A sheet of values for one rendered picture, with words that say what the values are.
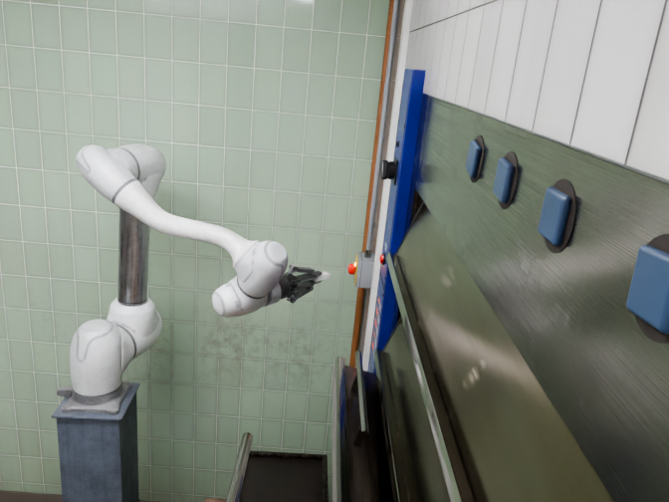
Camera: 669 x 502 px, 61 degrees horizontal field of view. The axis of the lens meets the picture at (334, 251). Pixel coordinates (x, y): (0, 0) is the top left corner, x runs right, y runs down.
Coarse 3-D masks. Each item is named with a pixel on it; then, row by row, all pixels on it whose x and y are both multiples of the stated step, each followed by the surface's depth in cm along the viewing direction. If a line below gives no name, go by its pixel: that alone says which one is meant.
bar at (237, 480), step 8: (248, 432) 156; (248, 440) 153; (240, 448) 150; (248, 448) 150; (240, 456) 146; (248, 456) 148; (240, 464) 143; (240, 472) 141; (232, 480) 138; (240, 480) 138; (232, 488) 135; (240, 488) 136; (232, 496) 133
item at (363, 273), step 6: (360, 252) 205; (360, 258) 199; (366, 258) 200; (372, 258) 200; (360, 264) 197; (366, 264) 197; (372, 264) 197; (360, 270) 198; (366, 270) 198; (372, 270) 198; (354, 276) 203; (360, 276) 198; (366, 276) 198; (354, 282) 200; (360, 282) 199; (366, 282) 199
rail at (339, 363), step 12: (336, 360) 145; (336, 372) 139; (336, 384) 134; (336, 396) 129; (336, 408) 125; (336, 420) 121; (336, 432) 117; (336, 444) 114; (336, 456) 110; (336, 468) 107; (336, 480) 104; (348, 480) 103; (336, 492) 101; (348, 492) 100
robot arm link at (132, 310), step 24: (144, 144) 187; (144, 168) 180; (120, 216) 189; (120, 240) 191; (144, 240) 193; (120, 264) 194; (144, 264) 196; (120, 288) 197; (144, 288) 199; (120, 312) 197; (144, 312) 200; (144, 336) 201
